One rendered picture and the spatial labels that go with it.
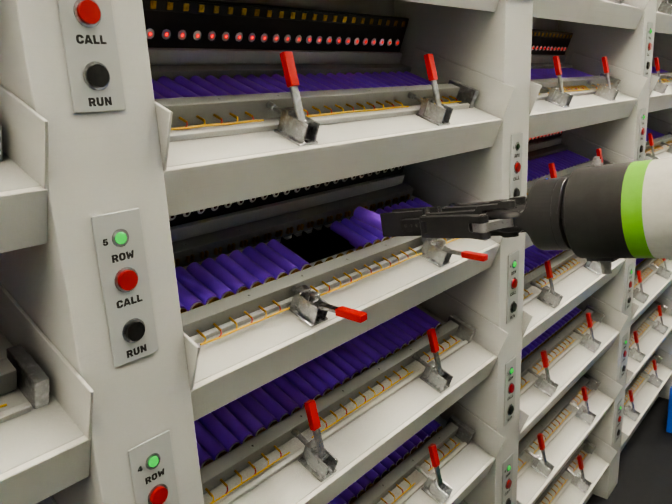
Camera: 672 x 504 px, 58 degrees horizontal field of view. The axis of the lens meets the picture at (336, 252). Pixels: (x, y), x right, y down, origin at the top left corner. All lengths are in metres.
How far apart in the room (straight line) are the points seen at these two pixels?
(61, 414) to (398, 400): 0.50
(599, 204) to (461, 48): 0.48
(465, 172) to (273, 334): 0.50
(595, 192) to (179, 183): 0.38
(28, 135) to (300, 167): 0.27
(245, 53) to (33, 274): 0.39
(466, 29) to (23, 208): 0.73
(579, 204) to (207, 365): 0.38
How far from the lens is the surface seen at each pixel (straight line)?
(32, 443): 0.53
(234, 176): 0.57
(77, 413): 0.53
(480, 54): 1.00
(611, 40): 1.66
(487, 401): 1.13
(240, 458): 0.74
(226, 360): 0.61
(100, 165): 0.49
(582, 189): 0.62
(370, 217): 0.79
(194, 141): 0.59
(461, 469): 1.13
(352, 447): 0.82
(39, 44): 0.47
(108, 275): 0.50
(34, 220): 0.48
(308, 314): 0.68
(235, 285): 0.68
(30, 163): 0.48
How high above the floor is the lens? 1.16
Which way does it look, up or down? 15 degrees down
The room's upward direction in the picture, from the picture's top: 3 degrees counter-clockwise
